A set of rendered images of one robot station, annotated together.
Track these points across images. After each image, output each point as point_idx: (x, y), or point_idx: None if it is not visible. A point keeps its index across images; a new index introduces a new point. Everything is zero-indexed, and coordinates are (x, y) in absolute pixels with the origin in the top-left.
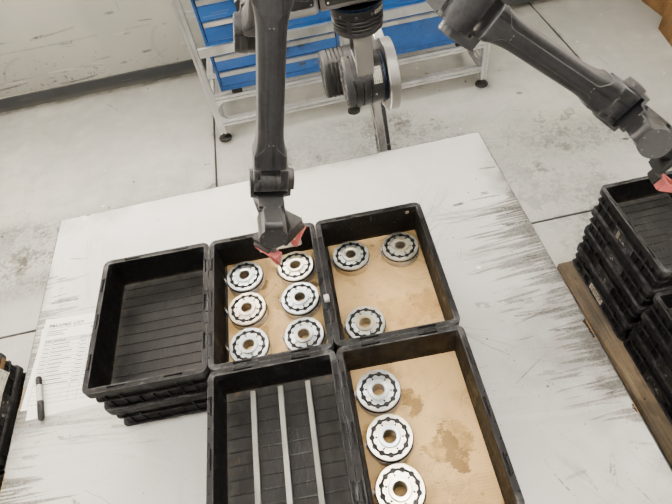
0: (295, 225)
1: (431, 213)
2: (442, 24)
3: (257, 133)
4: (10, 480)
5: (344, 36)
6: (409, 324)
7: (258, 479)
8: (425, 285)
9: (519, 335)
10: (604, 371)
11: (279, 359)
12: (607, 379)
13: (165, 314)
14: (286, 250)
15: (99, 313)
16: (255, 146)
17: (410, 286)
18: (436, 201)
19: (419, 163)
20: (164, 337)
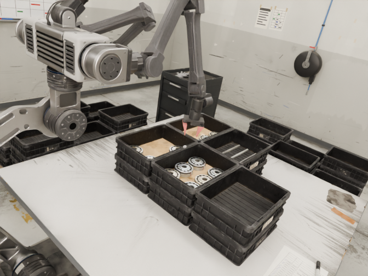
0: (188, 115)
1: (82, 172)
2: (154, 23)
3: (201, 65)
4: (338, 254)
5: (81, 87)
6: (165, 145)
7: (245, 159)
8: (145, 145)
9: None
10: (137, 130)
11: (216, 150)
12: (139, 129)
13: (235, 213)
14: (162, 183)
15: (269, 210)
16: (202, 72)
17: (149, 148)
18: (72, 173)
19: (37, 185)
20: (242, 206)
